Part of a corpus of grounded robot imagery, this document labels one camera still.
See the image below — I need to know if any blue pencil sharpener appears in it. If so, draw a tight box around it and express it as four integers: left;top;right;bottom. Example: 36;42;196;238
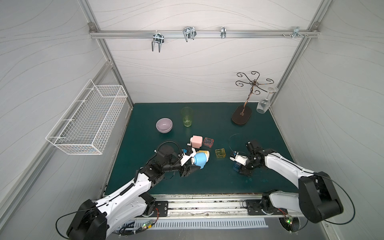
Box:
191;152;209;169

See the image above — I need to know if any yellow pencil sharpener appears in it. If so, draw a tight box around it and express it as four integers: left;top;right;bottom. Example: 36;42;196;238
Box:
198;150;210;161

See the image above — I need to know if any yellow transparent tray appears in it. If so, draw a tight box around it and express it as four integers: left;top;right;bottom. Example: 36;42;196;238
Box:
215;148;226;159

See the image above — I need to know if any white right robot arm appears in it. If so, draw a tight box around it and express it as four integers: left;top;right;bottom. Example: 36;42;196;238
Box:
230;141;344;223

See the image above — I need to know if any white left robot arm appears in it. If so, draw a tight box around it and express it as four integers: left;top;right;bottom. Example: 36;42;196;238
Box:
57;141;202;240

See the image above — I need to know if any red transparent tray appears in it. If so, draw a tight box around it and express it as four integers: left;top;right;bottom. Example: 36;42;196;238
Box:
203;138;214;148

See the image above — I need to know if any copper glass holder stand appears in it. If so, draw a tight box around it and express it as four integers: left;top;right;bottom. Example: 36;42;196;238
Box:
231;71;275;126

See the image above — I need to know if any lilac ceramic bowl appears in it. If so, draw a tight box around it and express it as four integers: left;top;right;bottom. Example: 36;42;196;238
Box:
156;118;173;134

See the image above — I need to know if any clear wine glass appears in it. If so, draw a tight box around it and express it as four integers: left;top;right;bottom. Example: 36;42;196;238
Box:
257;87;279;114

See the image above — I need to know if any green glass tumbler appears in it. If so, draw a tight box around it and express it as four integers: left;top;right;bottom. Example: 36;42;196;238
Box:
181;107;194;127

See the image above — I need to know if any metal hook clip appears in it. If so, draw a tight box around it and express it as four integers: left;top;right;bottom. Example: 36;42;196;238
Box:
152;33;165;53
183;27;197;42
282;27;309;39
221;27;227;39

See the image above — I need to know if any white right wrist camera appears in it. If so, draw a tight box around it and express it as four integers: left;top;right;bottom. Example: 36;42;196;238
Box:
230;154;248;166

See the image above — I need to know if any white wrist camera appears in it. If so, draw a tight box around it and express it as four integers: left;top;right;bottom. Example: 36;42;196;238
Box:
180;146;197;166
230;154;248;166

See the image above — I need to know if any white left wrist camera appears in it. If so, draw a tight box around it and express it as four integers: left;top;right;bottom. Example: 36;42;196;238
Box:
180;146;197;166

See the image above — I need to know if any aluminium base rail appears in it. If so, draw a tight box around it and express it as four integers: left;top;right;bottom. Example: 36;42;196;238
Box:
101;193;304;218

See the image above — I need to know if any white slotted cable duct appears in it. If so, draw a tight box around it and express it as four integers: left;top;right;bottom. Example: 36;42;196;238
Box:
150;218;269;230

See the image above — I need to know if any white wire basket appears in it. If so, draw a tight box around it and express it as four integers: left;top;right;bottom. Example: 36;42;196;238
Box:
46;80;128;155

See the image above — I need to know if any aluminium top rail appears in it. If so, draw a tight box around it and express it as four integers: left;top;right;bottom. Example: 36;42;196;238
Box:
90;29;321;40

